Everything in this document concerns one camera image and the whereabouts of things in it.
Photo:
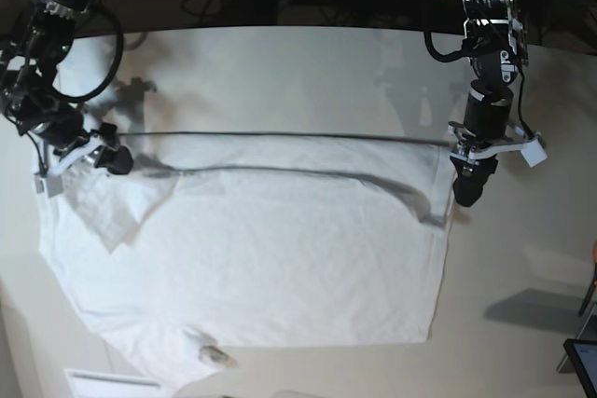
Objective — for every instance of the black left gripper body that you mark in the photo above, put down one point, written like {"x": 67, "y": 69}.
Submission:
{"x": 472, "y": 138}

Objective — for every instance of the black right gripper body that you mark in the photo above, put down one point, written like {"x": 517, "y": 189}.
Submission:
{"x": 99, "y": 146}

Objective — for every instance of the white T-shirt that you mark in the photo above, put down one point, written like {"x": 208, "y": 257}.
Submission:
{"x": 254, "y": 242}

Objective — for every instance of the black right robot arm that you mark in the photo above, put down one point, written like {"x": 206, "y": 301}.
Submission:
{"x": 41, "y": 38}

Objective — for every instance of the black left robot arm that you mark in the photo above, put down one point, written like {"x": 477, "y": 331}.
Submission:
{"x": 495, "y": 48}

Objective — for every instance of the tablet screen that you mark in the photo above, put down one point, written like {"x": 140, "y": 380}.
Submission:
{"x": 582, "y": 355}

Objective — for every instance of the white paper sheet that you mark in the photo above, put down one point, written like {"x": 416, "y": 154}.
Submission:
{"x": 97, "y": 385}

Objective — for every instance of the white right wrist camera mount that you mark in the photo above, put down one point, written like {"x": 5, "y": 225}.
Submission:
{"x": 48, "y": 178}

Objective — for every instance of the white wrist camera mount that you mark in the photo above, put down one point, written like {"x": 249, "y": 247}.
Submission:
{"x": 532, "y": 149}
{"x": 48, "y": 178}

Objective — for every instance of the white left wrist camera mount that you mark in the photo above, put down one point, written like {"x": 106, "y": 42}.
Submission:
{"x": 532, "y": 149}

